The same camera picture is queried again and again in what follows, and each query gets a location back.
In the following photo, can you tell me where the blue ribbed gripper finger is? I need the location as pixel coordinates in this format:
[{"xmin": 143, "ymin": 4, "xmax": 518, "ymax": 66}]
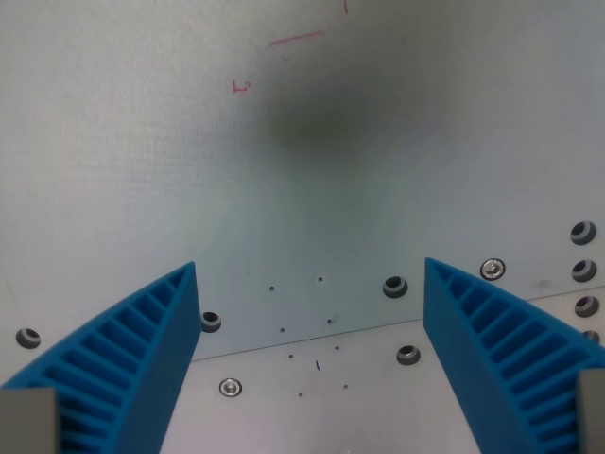
[
  {"xmin": 422, "ymin": 256, "xmax": 605, "ymax": 454},
  {"xmin": 0, "ymin": 260, "xmax": 199, "ymax": 454}
]

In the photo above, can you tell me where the silver round screw head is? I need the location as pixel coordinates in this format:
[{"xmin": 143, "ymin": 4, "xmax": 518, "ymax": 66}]
[
  {"xmin": 479, "ymin": 257, "xmax": 507, "ymax": 281},
  {"xmin": 218, "ymin": 376, "xmax": 244, "ymax": 399}
]

